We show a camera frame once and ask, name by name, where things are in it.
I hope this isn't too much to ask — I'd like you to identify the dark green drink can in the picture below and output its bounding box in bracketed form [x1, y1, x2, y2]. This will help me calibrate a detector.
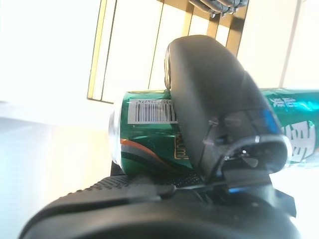
[108, 87, 319, 175]

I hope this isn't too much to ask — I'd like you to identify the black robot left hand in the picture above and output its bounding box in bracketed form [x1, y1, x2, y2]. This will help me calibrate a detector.
[188, 0, 250, 18]

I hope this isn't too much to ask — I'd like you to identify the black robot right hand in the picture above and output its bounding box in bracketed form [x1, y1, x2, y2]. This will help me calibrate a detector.
[18, 34, 302, 239]

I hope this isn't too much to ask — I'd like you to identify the backlit panel with dark frame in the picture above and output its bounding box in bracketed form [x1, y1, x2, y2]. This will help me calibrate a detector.
[86, 0, 319, 105]

